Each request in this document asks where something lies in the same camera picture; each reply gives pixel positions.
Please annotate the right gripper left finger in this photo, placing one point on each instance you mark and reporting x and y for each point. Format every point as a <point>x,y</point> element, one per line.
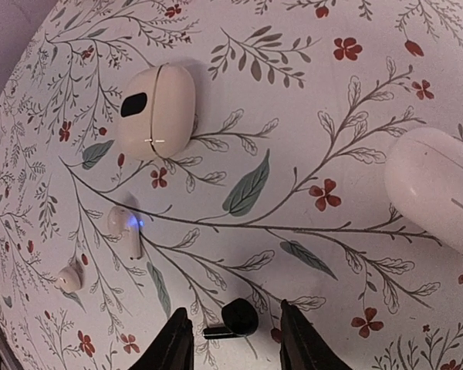
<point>173,347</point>

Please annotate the floral table mat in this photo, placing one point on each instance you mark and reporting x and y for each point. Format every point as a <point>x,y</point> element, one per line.
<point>279,194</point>

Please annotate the black earbud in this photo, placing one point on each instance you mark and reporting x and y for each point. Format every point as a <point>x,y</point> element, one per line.
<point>240,319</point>

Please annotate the white case with black window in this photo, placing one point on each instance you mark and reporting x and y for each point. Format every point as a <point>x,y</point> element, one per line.
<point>157,113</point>

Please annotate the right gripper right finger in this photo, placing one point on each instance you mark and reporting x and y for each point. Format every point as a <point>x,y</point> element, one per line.
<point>302,347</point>

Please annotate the flat white earbud case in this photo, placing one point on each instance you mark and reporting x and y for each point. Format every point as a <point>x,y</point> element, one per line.
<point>423,178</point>

